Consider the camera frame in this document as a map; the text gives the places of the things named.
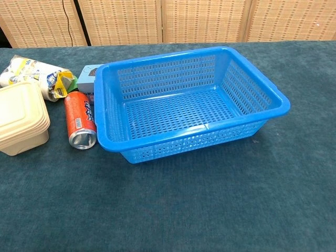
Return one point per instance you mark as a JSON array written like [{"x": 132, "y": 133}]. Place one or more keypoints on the black tripod stand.
[{"x": 82, "y": 23}]

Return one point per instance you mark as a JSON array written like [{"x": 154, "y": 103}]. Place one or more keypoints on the beige lidded lunch box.
[{"x": 21, "y": 123}]

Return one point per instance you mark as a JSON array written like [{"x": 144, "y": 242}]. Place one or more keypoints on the white packaged bag roll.
[{"x": 34, "y": 72}]

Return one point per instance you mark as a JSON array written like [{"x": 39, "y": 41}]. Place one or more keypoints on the teal table carpet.
[{"x": 168, "y": 204}]

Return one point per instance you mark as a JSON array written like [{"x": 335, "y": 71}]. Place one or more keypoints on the red soda can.
[{"x": 78, "y": 115}]

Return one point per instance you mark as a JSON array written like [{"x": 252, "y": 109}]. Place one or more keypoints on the light blue speaker box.
[{"x": 86, "y": 78}]

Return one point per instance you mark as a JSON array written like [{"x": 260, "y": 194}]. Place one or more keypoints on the blue perforated plastic basket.
[{"x": 183, "y": 139}]

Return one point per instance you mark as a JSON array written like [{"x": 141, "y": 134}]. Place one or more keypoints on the bamboo folding screen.
[{"x": 204, "y": 21}]

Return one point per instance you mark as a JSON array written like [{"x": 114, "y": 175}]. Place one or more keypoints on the grey and green microfiber cloth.
[{"x": 74, "y": 83}]

